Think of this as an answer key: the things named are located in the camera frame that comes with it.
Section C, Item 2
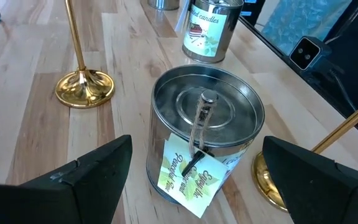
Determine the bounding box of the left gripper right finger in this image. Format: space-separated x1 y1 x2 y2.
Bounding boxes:
262 135 358 224

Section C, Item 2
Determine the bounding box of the silver candle tin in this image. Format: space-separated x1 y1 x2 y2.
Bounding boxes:
145 64 265 219
181 0 244 64
147 0 181 11

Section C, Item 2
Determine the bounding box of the black table-level camera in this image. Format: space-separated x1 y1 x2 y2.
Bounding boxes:
288 35 334 72

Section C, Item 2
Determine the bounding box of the gold candlestick holder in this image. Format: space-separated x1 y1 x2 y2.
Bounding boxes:
54 0 116 110
252 88 358 213

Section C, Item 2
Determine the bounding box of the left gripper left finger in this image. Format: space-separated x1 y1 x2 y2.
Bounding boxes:
0 134 134 224

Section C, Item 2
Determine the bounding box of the black aluminium table frame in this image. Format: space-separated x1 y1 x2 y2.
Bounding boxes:
237 0 358 149

